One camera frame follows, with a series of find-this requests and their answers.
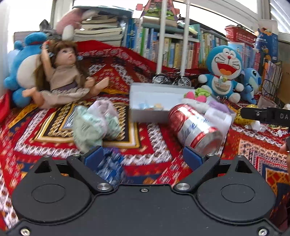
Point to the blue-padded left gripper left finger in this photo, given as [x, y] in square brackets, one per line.
[84, 167]

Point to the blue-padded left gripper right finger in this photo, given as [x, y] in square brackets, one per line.
[203, 167]

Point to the navy blue floral cloth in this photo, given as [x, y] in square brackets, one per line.
[111, 168]

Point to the green patterned fabric pouch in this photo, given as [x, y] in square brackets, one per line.
[88, 130]

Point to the gold sequin fabric bow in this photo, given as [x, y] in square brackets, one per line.
[242, 117]

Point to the lilac knitted sock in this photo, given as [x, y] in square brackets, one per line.
[104, 109]

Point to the white foam block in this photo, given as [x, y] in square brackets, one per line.
[220, 120]

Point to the purple soft pouch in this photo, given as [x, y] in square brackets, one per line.
[219, 106]

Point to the pink bow soft toy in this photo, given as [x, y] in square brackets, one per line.
[191, 95]

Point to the person's right hand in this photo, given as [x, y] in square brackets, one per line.
[284, 149]

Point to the clear plastic cup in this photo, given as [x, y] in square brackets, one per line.
[264, 102]

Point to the red white drink can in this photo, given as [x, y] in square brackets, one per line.
[194, 130]

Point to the blue Stitch plush toy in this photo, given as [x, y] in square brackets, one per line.
[251, 80]

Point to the red patterned blanket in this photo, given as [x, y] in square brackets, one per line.
[152, 154]

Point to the green scrunchie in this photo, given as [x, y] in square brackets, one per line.
[202, 92]

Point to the Doraemon plush toy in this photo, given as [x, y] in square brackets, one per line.
[224, 65]

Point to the blue cardboard package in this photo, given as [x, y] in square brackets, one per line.
[267, 44]

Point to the white cardboard box tray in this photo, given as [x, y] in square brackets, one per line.
[151, 103]

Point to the red plastic basket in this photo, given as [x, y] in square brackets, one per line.
[240, 34]

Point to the brown-haired doll beige dress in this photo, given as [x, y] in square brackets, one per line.
[60, 79]

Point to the miniature metal bicycle model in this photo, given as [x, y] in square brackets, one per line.
[172, 78]

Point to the white pole right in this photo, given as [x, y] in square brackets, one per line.
[185, 39]

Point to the white pole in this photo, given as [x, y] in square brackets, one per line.
[161, 36]
[185, 39]

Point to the white pole left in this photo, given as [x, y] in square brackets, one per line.
[161, 36]

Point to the row of upright books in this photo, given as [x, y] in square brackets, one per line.
[143, 38]

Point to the blue white whale plush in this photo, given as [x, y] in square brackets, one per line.
[21, 76]

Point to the stack of horizontal books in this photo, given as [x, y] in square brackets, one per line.
[103, 28]

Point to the pink white bunny plush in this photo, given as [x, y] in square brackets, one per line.
[72, 21]

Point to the colourful cardboard house box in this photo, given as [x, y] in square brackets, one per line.
[153, 8]

